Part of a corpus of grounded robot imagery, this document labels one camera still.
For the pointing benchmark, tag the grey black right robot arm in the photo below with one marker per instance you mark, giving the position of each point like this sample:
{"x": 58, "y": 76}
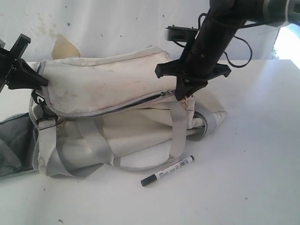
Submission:
{"x": 225, "y": 17}

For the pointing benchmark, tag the white canvas duffel bag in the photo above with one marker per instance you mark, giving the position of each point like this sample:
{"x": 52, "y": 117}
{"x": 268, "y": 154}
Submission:
{"x": 104, "y": 111}

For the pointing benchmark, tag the black white marker pen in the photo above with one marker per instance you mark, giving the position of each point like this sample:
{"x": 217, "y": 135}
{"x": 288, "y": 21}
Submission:
{"x": 156, "y": 176}

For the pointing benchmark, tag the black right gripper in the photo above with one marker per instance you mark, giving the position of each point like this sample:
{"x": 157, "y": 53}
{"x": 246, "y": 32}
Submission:
{"x": 196, "y": 66}

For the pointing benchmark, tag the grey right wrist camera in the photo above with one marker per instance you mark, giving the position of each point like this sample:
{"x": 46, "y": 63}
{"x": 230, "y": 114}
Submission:
{"x": 179, "y": 34}

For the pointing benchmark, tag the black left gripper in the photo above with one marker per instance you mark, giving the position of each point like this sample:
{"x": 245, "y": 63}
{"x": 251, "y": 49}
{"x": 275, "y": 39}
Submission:
{"x": 14, "y": 71}

